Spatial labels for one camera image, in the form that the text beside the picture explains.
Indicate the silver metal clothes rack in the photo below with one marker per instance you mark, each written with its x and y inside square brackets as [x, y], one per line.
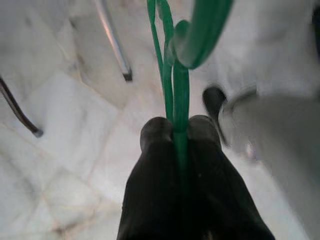
[117, 50]

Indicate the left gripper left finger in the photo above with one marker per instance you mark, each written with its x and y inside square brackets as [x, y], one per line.
[150, 200]

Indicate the marble folding table red edge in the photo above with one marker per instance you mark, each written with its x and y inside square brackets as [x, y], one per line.
[17, 110]

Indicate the green plastic hanger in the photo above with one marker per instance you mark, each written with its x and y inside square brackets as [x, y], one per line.
[180, 100]

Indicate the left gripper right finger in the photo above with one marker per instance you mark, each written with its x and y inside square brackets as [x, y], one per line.
[217, 200]

